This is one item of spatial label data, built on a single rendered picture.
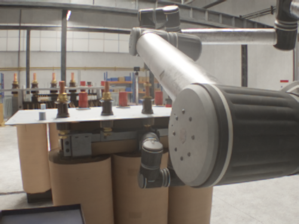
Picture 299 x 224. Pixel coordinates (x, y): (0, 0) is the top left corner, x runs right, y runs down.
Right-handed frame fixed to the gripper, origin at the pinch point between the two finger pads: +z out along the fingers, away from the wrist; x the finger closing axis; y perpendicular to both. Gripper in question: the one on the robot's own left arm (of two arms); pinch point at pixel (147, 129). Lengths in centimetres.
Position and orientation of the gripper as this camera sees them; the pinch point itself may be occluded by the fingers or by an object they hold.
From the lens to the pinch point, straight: 158.4
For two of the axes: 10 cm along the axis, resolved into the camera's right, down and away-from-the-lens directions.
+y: 0.2, -9.5, -3.1
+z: -0.8, -3.1, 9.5
